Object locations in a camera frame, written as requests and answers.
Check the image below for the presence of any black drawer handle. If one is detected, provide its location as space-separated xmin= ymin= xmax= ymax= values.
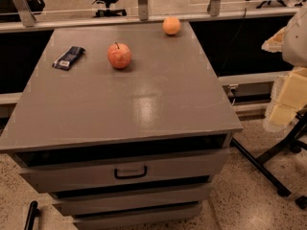
xmin=114 ymin=166 xmax=148 ymax=180

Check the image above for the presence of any black pole bottom left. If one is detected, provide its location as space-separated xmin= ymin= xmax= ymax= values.
xmin=24 ymin=200 xmax=40 ymax=230

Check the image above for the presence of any orange fruit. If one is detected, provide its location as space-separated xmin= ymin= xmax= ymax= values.
xmin=162 ymin=17 xmax=180 ymax=35

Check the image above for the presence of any red apple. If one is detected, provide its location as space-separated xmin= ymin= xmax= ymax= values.
xmin=107 ymin=43 xmax=131 ymax=69

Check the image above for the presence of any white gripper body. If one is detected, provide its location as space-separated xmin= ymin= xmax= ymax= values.
xmin=263 ymin=66 xmax=307 ymax=132

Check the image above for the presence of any black hanging cable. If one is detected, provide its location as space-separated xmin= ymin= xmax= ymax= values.
xmin=218 ymin=7 xmax=248 ymax=79

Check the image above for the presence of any black stand base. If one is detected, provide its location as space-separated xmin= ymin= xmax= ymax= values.
xmin=230 ymin=105 xmax=307 ymax=210

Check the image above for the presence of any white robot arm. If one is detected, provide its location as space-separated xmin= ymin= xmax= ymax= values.
xmin=261 ymin=7 xmax=307 ymax=132

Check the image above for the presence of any grey drawer cabinet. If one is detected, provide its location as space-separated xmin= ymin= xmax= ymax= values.
xmin=0 ymin=23 xmax=241 ymax=230

